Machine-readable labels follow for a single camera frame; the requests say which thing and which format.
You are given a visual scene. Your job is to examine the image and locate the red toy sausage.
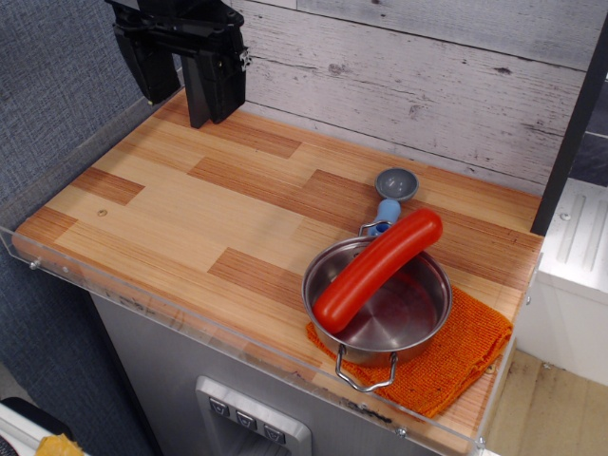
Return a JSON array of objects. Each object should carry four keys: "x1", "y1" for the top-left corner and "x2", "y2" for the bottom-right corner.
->
[{"x1": 313, "y1": 208, "x2": 443, "y2": 334}]

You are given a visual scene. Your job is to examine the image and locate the blue grey toy scoop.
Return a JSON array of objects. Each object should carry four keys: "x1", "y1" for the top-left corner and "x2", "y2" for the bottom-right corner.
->
[{"x1": 368, "y1": 167, "x2": 419, "y2": 236}]

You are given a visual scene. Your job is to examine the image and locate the clear acrylic table guard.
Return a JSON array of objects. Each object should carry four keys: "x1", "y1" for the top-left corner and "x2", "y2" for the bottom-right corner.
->
[{"x1": 9, "y1": 94, "x2": 541, "y2": 455}]

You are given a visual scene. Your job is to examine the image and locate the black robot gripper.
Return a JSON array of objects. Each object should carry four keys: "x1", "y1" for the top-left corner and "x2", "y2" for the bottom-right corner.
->
[{"x1": 109, "y1": 1, "x2": 251, "y2": 128}]

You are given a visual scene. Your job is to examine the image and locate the silver toy fridge cabinet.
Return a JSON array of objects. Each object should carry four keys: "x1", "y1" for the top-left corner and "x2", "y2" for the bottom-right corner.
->
[{"x1": 93, "y1": 296, "x2": 486, "y2": 455}]

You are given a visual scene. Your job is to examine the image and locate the yellow object at corner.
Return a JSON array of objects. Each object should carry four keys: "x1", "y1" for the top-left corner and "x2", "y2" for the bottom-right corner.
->
[{"x1": 35, "y1": 434, "x2": 85, "y2": 456}]

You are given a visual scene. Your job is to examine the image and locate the orange knitted cloth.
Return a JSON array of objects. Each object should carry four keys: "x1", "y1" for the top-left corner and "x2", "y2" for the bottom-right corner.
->
[{"x1": 305, "y1": 284, "x2": 514, "y2": 420}]

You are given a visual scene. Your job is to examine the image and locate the small stainless steel pot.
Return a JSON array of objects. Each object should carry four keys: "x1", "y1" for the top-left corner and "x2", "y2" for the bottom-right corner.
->
[{"x1": 301, "y1": 235, "x2": 452, "y2": 393}]

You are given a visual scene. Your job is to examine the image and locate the white toy sink unit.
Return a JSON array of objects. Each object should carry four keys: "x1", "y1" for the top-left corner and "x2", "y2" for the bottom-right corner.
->
[{"x1": 514, "y1": 179, "x2": 607, "y2": 385}]

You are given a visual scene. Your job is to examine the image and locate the black vertical post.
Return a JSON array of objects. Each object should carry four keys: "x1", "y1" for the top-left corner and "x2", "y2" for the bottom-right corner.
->
[{"x1": 530, "y1": 18, "x2": 607, "y2": 236}]

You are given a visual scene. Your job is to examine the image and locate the silver dispenser button panel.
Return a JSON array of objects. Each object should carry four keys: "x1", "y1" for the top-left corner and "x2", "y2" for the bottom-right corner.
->
[{"x1": 196, "y1": 376, "x2": 313, "y2": 455}]

